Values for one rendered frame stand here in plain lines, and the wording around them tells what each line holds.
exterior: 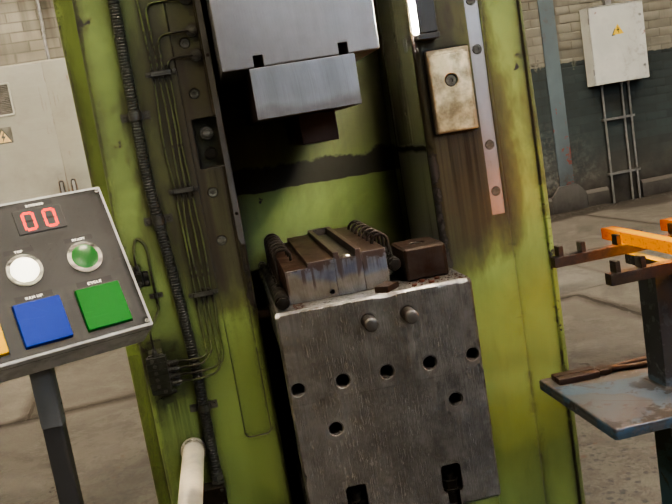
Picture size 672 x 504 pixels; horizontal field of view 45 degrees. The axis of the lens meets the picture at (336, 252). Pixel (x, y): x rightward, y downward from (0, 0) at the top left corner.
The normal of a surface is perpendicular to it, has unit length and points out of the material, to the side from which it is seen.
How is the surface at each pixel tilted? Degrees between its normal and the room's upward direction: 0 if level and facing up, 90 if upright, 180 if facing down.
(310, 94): 90
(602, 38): 90
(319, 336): 90
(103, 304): 60
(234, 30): 90
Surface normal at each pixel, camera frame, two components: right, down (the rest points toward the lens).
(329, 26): 0.15, 0.13
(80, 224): 0.40, -0.45
